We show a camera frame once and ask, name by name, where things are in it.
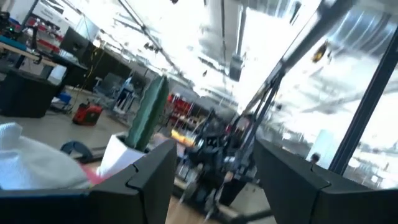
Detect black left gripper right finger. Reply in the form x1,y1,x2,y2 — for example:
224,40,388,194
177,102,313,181
253,138,371,224

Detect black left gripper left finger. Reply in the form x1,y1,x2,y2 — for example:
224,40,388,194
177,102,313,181
90,139,178,224

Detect grey microfiber towel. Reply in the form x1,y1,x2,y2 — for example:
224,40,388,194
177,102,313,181
0,122,93,190

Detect white faceted plant pot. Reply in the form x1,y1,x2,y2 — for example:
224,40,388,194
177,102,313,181
96,133,147,179

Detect red shelf rack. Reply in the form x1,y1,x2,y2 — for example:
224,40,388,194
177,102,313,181
167,92,194,123

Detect red equipment case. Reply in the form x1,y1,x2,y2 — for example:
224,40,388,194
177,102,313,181
72,101,104,127

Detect black hanging box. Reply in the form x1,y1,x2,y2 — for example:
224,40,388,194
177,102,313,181
229,54,244,83

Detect black cabinet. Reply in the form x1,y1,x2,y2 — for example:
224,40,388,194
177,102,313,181
0,67,65,119

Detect black computer monitor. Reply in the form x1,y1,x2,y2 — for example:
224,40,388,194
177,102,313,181
58,27,91,60

